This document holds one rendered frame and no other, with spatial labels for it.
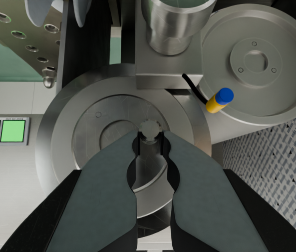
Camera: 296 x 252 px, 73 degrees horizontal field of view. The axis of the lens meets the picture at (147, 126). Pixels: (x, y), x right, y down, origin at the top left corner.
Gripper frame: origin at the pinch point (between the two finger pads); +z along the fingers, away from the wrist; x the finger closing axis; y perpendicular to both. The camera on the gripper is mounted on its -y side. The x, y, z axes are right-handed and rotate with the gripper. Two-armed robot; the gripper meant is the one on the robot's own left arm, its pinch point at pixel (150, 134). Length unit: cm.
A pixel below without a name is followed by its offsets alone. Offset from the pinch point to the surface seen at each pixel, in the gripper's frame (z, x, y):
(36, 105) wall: 261, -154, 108
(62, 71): 7.9, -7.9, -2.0
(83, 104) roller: 4.5, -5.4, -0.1
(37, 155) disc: 2.6, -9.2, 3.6
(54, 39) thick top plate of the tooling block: 31.4, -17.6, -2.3
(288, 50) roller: 9.0, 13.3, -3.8
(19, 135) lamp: 31.1, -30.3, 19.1
